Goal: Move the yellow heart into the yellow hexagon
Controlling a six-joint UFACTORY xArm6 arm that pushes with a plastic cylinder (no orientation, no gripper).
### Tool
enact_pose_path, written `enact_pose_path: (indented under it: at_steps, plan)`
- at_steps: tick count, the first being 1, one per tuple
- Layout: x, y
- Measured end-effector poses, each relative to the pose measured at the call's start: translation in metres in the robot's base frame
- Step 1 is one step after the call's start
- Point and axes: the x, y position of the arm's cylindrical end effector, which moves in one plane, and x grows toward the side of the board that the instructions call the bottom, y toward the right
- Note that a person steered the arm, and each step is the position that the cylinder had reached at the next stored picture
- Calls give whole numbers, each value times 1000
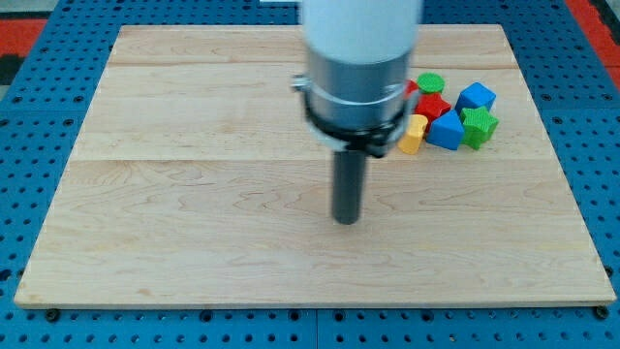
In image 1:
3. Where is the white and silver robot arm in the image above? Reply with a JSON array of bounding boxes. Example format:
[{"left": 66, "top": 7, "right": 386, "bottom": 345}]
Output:
[{"left": 294, "top": 0, "right": 423, "bottom": 158}]

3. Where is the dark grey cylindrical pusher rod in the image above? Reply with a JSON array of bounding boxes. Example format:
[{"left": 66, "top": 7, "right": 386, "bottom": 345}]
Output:
[{"left": 331, "top": 151, "right": 366, "bottom": 225}]

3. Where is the yellow block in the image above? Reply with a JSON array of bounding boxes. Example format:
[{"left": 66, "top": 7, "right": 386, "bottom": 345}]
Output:
[{"left": 397, "top": 114, "right": 428, "bottom": 154}]

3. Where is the light wooden board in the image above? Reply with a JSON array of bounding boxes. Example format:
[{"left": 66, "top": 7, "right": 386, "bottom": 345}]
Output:
[{"left": 15, "top": 24, "right": 616, "bottom": 309}]

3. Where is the small red block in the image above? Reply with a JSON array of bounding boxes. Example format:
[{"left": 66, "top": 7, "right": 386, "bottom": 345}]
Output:
[{"left": 406, "top": 79, "right": 419, "bottom": 96}]

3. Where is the red star block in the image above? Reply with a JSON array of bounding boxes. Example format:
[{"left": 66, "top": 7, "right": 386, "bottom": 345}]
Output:
[{"left": 414, "top": 93, "right": 451, "bottom": 132}]

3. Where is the blue triangle block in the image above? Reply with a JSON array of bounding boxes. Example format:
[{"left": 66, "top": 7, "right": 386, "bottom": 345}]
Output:
[{"left": 426, "top": 111, "right": 465, "bottom": 150}]

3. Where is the green round block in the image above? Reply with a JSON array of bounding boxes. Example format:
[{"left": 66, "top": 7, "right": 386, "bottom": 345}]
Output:
[{"left": 417, "top": 72, "right": 446, "bottom": 94}]

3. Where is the green star block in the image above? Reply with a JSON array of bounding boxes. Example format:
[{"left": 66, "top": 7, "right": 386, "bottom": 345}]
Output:
[{"left": 460, "top": 107, "right": 499, "bottom": 150}]

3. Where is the blue cube block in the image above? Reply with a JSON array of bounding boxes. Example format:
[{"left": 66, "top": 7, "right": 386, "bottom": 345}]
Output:
[{"left": 454, "top": 81, "right": 497, "bottom": 113}]

